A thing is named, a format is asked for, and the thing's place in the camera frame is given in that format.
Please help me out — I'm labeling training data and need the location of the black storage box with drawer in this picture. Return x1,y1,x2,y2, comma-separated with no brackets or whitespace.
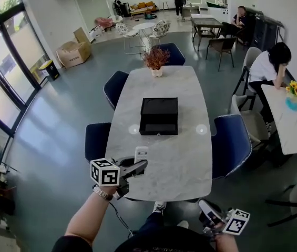
139,97,179,137

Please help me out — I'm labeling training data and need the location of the silver wristwatch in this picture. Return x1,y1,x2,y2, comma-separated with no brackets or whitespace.
93,186,114,202

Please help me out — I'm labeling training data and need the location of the person's left forearm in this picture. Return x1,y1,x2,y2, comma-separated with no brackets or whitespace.
65,185,118,247

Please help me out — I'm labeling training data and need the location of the black cabinet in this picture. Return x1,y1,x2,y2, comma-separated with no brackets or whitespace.
251,11,286,53

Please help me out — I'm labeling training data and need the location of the black and yellow bin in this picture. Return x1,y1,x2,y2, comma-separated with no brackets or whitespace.
37,59,61,82

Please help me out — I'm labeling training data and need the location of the yellow flower bunch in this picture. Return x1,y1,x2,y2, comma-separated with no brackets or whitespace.
285,80,297,99

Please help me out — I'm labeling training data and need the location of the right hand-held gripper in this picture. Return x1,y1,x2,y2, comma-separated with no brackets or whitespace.
198,198,251,236

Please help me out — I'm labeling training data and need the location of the blue upholstered chair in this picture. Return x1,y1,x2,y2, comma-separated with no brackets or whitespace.
211,113,253,181
84,122,112,164
151,43,187,67
103,70,130,111

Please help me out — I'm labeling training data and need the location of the small cardboard box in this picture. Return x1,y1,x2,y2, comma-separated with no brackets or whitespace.
73,27,93,45

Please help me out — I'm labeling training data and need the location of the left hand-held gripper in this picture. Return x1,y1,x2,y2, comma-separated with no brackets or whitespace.
90,155,149,200

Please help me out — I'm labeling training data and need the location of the orange sofa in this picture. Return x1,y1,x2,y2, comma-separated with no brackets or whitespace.
129,1,158,20

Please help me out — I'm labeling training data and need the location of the white marble side table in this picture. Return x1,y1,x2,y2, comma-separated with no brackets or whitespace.
260,83,297,156

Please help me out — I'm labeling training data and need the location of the person's dark trouser leg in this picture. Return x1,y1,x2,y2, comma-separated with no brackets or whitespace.
137,212,165,236

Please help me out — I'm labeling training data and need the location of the white round table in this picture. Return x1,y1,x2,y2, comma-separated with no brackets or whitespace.
131,22,157,55

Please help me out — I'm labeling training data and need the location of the black cable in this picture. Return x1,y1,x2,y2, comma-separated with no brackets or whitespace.
108,202,135,239

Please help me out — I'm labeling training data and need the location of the white remote control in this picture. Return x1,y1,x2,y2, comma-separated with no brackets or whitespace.
134,146,150,165

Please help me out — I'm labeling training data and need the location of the orange potted plant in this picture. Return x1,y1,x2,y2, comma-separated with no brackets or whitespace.
142,47,172,78

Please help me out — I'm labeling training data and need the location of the dark wooden table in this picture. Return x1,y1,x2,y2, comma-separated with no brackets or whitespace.
190,16,224,52

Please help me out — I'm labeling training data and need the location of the dark wicker chair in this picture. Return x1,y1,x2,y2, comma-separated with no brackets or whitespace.
205,36,238,72

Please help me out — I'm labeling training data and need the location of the person's black shirt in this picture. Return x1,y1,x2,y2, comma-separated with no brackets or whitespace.
51,225,217,252

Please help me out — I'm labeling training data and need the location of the person's right forearm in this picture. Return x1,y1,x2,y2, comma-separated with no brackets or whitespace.
214,232,240,252

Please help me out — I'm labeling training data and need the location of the black window frame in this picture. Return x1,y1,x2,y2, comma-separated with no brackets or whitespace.
0,0,57,139

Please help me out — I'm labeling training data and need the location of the blue dish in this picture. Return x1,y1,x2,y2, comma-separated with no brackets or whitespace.
284,97,297,113

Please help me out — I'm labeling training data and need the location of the large cardboard box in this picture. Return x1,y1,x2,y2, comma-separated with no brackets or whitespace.
55,40,93,69

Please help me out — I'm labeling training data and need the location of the patterned white chair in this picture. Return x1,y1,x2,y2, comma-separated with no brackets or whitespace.
115,22,140,55
147,19,172,47

